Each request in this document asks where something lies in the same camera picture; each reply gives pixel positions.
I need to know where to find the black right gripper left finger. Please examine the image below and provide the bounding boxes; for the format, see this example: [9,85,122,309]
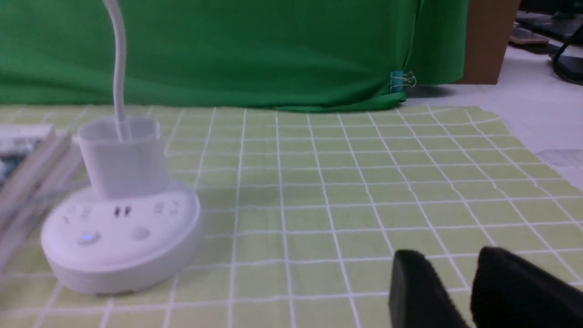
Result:
[388,249,468,328]

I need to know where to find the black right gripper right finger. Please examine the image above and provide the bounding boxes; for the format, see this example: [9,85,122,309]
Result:
[470,246,583,328]

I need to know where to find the white desk lamp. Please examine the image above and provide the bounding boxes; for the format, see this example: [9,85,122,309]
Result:
[41,0,204,295]

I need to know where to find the green checkered tablecloth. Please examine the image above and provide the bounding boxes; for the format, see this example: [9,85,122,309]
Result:
[1,107,582,328]

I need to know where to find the teal binder clip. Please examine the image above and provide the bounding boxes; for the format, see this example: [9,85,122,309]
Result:
[389,71,417,93]

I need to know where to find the black chair base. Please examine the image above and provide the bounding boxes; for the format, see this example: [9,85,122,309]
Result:
[551,25,583,86]

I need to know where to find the green backdrop cloth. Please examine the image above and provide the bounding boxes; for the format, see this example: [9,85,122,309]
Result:
[0,0,469,112]

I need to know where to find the brown cardboard box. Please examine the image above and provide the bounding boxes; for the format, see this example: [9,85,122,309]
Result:
[457,0,521,85]

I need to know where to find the top white book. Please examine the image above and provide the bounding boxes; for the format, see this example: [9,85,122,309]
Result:
[0,125,86,268]

